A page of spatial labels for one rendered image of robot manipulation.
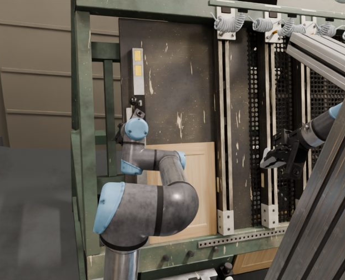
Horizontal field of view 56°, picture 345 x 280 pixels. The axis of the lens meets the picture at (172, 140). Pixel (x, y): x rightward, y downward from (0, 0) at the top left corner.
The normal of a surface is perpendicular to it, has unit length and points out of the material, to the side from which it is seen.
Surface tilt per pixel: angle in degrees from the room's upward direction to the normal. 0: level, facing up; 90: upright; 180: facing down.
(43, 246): 0
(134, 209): 46
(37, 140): 90
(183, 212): 58
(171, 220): 71
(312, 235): 90
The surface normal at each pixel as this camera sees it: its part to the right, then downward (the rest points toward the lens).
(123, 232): 0.00, 0.38
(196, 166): 0.33, 0.02
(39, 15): 0.16, 0.52
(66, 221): 0.14, -0.85
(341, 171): -0.98, -0.04
